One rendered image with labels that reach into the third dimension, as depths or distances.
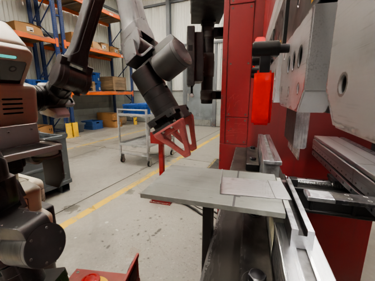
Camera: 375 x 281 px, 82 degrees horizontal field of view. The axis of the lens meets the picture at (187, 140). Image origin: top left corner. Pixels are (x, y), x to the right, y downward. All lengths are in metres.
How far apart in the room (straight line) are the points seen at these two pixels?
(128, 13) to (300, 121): 0.44
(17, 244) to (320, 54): 0.39
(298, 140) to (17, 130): 0.72
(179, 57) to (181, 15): 8.25
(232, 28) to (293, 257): 1.17
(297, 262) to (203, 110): 7.62
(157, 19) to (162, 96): 8.71
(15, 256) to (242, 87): 1.17
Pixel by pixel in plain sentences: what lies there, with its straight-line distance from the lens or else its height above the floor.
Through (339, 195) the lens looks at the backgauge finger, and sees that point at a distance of 0.50.
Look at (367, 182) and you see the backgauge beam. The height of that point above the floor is 0.96.
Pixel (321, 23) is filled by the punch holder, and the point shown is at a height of 1.24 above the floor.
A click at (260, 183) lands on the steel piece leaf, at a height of 1.00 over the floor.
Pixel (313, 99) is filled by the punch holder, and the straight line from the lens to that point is 0.20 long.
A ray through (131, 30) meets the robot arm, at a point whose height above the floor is 1.32.
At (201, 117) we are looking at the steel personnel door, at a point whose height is 0.32.
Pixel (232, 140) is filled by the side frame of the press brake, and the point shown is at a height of 0.91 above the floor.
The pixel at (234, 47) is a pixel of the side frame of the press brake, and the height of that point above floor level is 1.44.
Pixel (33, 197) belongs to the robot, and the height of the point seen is 0.86.
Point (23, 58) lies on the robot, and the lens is 0.77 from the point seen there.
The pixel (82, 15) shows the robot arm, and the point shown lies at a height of 1.42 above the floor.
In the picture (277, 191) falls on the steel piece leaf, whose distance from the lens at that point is 0.47.
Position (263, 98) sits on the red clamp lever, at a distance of 0.27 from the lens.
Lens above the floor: 1.19
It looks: 12 degrees down
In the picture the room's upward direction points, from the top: straight up
